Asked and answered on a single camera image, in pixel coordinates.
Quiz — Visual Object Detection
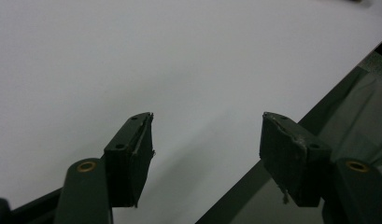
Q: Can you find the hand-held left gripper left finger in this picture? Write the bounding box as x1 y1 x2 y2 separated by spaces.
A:
53 111 156 224

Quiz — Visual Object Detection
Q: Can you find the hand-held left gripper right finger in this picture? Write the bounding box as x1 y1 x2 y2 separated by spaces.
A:
259 111 382 224

